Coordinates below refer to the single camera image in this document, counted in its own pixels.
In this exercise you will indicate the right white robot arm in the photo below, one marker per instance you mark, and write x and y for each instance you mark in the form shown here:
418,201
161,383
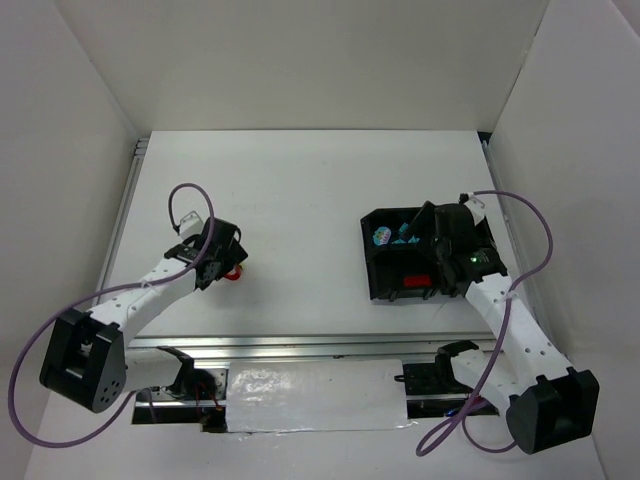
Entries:
543,399

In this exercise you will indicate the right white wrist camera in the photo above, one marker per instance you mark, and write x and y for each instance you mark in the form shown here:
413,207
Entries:
476,207

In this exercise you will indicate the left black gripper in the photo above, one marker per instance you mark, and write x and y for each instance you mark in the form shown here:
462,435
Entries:
232,254

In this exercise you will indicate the aluminium left rail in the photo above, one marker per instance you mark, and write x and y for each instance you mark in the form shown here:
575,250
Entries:
139,153

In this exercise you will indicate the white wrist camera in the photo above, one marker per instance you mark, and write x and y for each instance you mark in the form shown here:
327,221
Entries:
189,225
476,207

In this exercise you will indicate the aluminium front rail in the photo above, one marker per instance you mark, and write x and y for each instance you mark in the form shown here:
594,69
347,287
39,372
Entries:
219,349

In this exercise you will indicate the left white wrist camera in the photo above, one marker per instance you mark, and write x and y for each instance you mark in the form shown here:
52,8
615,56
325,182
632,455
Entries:
189,225

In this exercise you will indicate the black four-compartment tray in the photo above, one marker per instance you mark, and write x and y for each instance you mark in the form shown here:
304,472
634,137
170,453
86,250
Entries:
387,265

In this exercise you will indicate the red flower lego piece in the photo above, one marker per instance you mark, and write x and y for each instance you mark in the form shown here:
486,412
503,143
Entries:
235,274

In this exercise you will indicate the red lego bar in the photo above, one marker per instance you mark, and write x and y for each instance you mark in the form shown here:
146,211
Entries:
417,281

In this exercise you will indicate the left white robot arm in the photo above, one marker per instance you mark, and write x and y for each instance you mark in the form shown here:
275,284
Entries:
88,359

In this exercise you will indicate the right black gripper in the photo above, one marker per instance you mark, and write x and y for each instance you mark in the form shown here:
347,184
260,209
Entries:
426,220

